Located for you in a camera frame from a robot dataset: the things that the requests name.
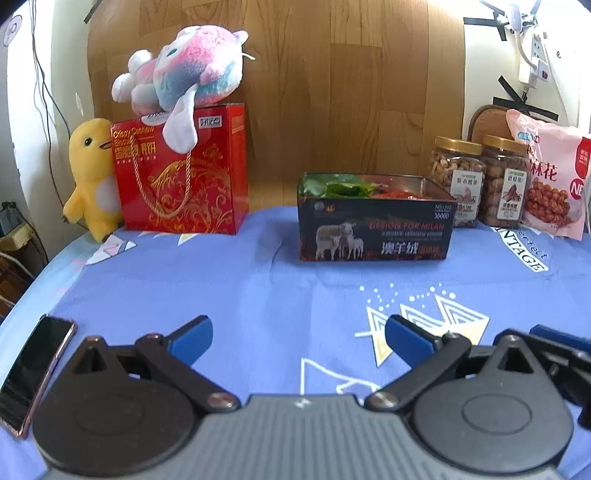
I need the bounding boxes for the cluttered side shelf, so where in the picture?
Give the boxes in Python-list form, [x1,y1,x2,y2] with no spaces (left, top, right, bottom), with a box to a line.
[0,187,49,319]

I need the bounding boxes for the gold-lid jar pale nuts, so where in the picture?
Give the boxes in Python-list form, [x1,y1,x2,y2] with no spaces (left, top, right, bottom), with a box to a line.
[428,136,486,228]

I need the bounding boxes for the red snack packet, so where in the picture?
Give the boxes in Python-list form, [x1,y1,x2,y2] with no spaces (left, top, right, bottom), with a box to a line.
[369,174,419,200]

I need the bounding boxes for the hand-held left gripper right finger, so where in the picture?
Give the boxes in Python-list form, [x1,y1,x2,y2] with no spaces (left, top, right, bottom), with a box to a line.
[364,315,551,412]

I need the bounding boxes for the dark metal tin box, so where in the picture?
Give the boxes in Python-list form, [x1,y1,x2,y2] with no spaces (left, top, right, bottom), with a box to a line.
[297,172,458,263]

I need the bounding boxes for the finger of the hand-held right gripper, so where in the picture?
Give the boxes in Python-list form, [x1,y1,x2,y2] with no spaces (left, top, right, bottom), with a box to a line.
[522,332,591,398]
[529,324,591,348]

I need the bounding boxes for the yellow plush duck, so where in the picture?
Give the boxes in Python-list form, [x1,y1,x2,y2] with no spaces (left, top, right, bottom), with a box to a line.
[63,117,124,244]

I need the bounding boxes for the green snack packet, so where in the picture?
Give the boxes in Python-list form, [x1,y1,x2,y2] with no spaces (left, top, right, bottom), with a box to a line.
[305,173,371,198]

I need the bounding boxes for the red gift box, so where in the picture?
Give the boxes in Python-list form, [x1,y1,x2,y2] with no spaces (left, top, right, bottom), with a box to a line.
[111,102,250,236]

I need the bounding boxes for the gold-lid jar dark nuts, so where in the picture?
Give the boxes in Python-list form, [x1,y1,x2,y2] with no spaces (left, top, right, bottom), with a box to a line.
[480,135,531,227]

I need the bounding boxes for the small white wall device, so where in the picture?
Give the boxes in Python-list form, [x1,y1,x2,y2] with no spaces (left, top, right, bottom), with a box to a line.
[503,7,543,35]

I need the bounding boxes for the pink snack bag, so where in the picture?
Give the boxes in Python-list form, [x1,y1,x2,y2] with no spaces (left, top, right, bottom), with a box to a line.
[505,108,591,241]

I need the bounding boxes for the black hanging cable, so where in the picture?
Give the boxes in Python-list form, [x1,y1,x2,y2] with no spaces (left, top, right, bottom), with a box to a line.
[28,0,71,209]

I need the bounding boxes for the white round wall device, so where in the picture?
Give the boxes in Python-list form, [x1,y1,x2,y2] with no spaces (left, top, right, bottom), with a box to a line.
[0,14,24,48]

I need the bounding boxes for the pink and blue plush toy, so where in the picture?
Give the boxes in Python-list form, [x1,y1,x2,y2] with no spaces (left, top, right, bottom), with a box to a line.
[112,25,256,153]

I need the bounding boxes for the black smartphone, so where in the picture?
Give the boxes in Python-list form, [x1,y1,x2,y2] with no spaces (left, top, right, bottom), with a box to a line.
[0,314,77,438]

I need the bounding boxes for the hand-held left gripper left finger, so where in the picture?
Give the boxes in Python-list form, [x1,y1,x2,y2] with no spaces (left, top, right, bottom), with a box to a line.
[68,315,242,415]

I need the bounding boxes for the brown rounded wooden board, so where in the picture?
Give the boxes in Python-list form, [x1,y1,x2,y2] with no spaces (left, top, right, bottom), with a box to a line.
[467,105,514,145]

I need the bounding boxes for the blue printed bedsheet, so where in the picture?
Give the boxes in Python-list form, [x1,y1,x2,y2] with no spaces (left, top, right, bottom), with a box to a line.
[0,205,591,480]

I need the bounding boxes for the wood-pattern wall panel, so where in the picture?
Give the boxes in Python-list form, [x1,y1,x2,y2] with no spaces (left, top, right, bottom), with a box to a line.
[85,0,467,222]

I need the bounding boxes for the white power strip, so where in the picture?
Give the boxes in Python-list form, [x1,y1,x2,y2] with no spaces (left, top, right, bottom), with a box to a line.
[518,31,551,90]

